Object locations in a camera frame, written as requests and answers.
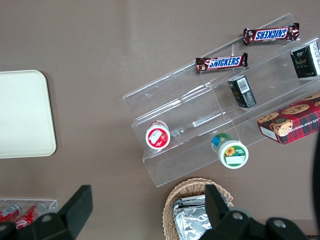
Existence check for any red lid yogurt cup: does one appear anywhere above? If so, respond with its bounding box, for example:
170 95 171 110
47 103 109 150
145 119 172 151

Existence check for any green sunflower lid cup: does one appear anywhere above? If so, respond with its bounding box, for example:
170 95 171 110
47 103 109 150
211 132 250 170

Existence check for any black box with gold print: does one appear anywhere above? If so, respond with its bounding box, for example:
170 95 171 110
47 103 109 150
289 40 320 80

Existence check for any Snickers chocolate bar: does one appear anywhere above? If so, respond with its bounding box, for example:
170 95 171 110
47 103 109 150
243 22 301 47
195 52 249 74

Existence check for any red plaid cookie box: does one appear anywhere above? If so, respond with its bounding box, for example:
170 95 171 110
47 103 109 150
256 91 320 146

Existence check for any wicker basket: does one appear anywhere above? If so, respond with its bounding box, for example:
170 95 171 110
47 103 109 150
162 177 235 240

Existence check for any clear acrylic can holder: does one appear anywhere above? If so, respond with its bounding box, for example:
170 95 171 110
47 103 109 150
0 198 59 226

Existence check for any red cola can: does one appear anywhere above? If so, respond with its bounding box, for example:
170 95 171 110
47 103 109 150
0 204 23 224
15 202 49 230

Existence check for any foil wrapped sandwich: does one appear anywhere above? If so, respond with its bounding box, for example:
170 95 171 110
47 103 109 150
171 194 235 240

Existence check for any cream plastic tray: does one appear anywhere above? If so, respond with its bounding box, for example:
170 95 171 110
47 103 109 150
0 69 57 159

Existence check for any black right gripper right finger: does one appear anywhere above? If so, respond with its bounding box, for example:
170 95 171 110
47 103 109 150
201 184 266 240

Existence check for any small black barcode box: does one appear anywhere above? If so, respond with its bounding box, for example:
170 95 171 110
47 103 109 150
227 75 257 110

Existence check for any clear acrylic stepped shelf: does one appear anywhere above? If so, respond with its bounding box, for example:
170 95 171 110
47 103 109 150
122 12 320 188

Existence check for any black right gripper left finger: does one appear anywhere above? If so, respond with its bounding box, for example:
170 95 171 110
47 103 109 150
27 184 94 240

